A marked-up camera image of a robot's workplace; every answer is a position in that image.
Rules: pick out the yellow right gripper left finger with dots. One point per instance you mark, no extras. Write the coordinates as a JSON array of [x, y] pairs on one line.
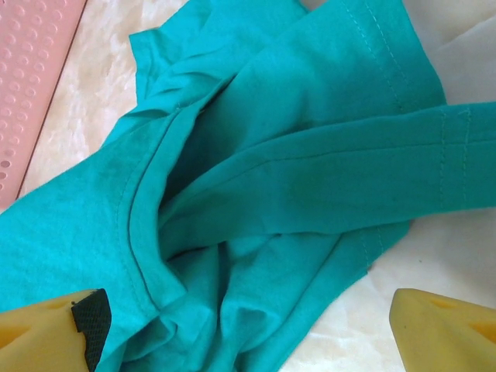
[[35, 337]]

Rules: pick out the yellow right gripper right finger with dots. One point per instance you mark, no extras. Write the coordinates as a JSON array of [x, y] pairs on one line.
[[445, 337]]

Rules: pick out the teal printed t-shirt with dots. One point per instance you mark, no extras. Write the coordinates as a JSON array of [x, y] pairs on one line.
[[271, 174]]

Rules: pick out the pink perforated plastic basket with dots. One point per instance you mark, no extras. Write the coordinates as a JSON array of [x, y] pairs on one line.
[[23, 77]]

